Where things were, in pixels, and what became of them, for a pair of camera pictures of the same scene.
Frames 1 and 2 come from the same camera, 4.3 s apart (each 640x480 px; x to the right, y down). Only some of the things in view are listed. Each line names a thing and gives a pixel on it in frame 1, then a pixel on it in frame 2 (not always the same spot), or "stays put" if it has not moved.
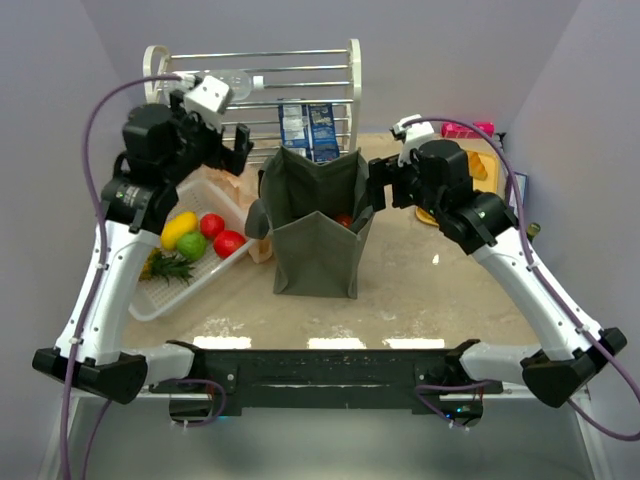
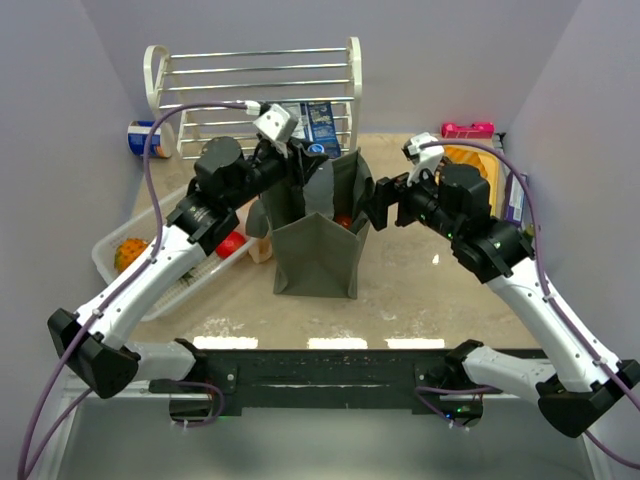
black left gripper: (216, 148) -> (302, 163)
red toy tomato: (226, 242) stays put
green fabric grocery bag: (315, 212) stays put
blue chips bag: (309, 130) stays put
